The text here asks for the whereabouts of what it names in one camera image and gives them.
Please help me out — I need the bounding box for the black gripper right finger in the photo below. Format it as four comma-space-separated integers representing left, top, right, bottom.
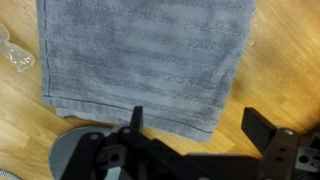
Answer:
241, 107, 320, 180

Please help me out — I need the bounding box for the grey ribbed towel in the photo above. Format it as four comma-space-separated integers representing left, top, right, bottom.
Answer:
35, 0, 257, 143

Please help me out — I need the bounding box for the wooden desk lamp grey base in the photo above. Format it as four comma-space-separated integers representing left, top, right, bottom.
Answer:
48, 124, 134, 180

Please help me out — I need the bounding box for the small clear plastic piece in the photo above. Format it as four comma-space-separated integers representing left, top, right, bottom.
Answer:
0, 23, 37, 73

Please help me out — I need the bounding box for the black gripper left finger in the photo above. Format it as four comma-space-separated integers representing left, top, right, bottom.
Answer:
60, 105, 188, 180

